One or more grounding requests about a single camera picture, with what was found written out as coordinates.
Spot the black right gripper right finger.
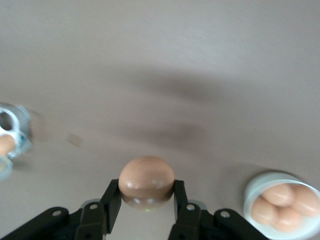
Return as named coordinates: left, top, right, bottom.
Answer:
left=167, top=179, right=271, bottom=240

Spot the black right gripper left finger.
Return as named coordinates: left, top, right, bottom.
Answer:
left=0, top=178, right=123, bottom=240

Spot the clear plastic egg box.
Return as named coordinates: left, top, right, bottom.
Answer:
left=0, top=101, right=34, bottom=181

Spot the white round bowl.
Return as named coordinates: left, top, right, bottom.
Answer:
left=243, top=171, right=320, bottom=240

